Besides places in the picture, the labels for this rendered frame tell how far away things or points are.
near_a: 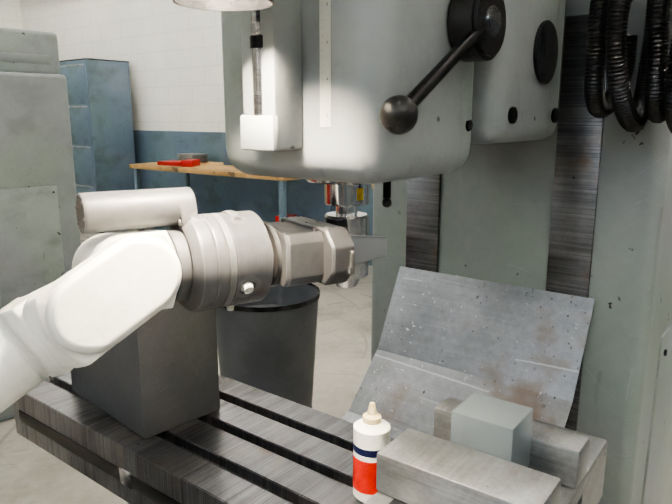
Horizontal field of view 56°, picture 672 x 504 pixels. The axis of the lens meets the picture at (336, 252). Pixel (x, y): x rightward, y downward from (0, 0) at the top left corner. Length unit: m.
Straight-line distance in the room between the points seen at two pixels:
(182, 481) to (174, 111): 7.01
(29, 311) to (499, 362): 0.67
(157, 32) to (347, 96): 7.40
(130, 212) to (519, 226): 0.60
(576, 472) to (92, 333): 0.44
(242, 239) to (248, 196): 6.25
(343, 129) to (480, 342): 0.53
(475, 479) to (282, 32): 0.41
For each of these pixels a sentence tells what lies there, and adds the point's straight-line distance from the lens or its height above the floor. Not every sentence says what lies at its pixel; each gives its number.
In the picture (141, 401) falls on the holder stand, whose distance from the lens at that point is 0.86.
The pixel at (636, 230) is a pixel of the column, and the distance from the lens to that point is 0.92.
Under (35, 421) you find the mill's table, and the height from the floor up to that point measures 0.92.
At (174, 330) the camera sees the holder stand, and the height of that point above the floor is 1.10.
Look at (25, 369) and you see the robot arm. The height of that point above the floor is 1.18.
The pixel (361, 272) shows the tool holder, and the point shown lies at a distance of 0.65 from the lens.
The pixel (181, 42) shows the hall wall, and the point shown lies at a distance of 7.57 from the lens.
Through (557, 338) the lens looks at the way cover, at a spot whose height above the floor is 1.06.
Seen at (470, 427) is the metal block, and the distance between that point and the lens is 0.61.
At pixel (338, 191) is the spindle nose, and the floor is 1.30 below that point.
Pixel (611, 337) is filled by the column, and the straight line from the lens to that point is 0.96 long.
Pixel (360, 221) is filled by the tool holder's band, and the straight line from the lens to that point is 0.64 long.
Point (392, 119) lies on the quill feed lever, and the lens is 0.48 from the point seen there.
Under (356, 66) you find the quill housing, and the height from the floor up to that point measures 1.41.
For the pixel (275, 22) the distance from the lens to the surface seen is 0.55.
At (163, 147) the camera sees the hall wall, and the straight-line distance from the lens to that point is 7.85.
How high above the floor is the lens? 1.37
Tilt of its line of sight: 12 degrees down
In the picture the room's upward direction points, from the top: straight up
